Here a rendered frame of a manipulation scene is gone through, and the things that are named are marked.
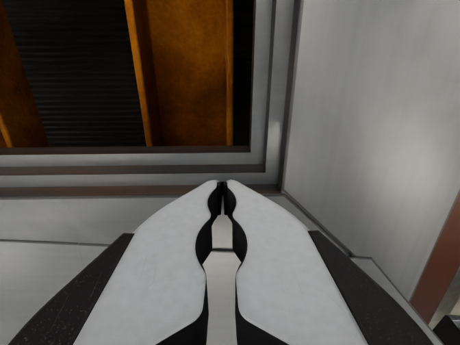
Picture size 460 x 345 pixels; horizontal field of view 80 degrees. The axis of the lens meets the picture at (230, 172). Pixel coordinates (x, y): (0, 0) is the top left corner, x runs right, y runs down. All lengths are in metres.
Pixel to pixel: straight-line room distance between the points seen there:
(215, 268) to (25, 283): 0.11
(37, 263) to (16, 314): 0.05
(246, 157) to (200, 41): 0.16
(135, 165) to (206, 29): 0.16
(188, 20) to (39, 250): 0.21
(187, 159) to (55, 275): 0.10
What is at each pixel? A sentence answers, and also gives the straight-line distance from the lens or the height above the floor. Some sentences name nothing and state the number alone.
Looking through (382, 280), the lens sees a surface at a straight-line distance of 0.20.
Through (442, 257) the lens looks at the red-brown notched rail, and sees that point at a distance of 0.24.
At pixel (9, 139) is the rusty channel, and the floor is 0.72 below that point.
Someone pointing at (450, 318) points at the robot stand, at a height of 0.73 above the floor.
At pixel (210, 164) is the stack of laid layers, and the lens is 0.15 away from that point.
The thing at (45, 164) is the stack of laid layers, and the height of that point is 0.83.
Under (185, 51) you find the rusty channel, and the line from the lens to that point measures 0.28.
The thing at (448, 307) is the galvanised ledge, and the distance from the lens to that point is 0.60.
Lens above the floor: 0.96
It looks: 62 degrees down
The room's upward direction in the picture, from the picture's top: 178 degrees clockwise
